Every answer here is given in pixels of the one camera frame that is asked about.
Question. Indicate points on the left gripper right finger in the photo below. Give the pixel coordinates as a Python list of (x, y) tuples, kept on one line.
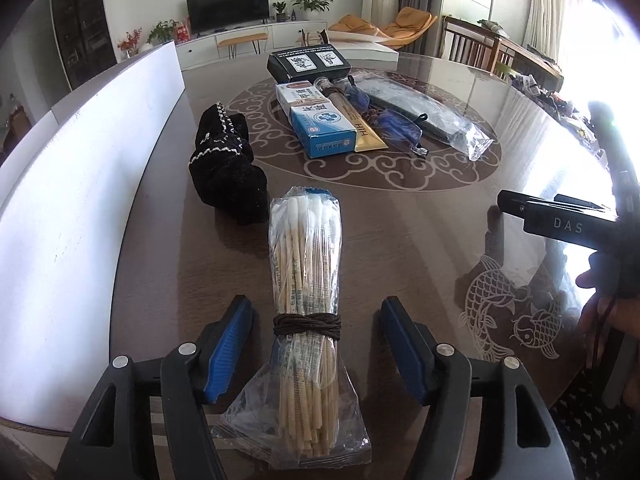
[(518, 438)]

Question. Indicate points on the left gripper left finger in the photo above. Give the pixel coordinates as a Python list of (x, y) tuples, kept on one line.
[(113, 437)]

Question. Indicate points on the cotton swab bundle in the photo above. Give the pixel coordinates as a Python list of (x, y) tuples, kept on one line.
[(300, 410)]

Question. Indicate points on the phone case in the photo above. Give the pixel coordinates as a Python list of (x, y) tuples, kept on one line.
[(438, 122)]

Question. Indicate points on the blue item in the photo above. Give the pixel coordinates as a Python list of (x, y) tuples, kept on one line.
[(397, 130)]

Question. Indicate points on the gold cream tube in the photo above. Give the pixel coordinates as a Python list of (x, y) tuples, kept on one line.
[(367, 140)]

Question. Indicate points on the black knitted cloth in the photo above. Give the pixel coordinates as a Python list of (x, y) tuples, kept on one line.
[(222, 168)]

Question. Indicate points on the blue white medicine box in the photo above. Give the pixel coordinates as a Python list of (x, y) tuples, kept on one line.
[(320, 127)]

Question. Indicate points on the black box with pictures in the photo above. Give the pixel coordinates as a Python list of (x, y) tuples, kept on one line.
[(307, 64)]

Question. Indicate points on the person's right hand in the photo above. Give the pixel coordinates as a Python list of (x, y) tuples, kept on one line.
[(622, 313)]

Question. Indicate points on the wooden dining chair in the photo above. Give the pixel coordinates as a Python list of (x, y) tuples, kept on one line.
[(471, 45)]

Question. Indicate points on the large white cardboard box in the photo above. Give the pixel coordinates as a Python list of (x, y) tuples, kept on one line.
[(66, 194)]

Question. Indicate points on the orange lounge chair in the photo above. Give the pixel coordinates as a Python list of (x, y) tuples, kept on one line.
[(408, 26)]

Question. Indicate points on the white flat box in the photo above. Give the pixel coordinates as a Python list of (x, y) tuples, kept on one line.
[(361, 47)]

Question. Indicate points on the green potted plant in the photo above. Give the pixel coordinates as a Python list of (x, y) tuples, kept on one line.
[(312, 9)]

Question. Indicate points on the small potted plant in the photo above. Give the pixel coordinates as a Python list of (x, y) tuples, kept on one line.
[(279, 8)]

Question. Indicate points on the red flower vase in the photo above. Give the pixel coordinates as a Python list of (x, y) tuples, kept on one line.
[(129, 46)]

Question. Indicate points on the white tv cabinet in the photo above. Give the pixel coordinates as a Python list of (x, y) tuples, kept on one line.
[(291, 34)]

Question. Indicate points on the green plant left of tv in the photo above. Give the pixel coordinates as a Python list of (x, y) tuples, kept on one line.
[(163, 32)]

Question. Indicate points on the small wooden bench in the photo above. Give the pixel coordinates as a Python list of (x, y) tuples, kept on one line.
[(232, 44)]

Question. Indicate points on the black display cabinet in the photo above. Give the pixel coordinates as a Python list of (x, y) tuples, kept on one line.
[(83, 40)]

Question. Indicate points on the black television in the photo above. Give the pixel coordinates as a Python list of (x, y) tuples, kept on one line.
[(208, 15)]

